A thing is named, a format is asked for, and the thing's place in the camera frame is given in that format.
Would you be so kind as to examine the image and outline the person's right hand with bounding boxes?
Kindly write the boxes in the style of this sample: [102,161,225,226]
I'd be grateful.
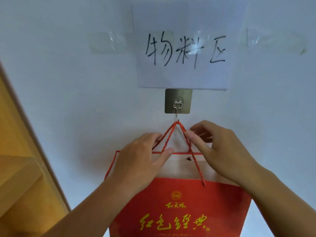
[184,120,267,187]

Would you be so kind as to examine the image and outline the red paper gift bag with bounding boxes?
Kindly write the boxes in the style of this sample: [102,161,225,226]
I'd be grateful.
[104,120,252,237]

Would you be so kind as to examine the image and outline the white handwritten paper sign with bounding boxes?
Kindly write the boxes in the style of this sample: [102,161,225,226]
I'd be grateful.
[132,3,241,90]

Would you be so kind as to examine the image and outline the person's right forearm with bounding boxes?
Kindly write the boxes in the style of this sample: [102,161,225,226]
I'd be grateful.
[236,163,316,237]

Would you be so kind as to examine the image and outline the person's left forearm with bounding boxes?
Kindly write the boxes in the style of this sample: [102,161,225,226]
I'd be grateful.
[41,179,135,237]

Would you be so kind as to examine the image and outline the clear tape strip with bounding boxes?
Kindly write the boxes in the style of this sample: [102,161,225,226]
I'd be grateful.
[238,27,308,56]
[88,30,134,54]

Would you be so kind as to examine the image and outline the person's left hand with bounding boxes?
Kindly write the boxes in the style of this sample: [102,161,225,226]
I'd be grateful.
[108,132,175,198]

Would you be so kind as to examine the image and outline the metal adhesive wall hook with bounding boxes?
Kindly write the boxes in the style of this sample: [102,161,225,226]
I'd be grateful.
[165,88,193,121]

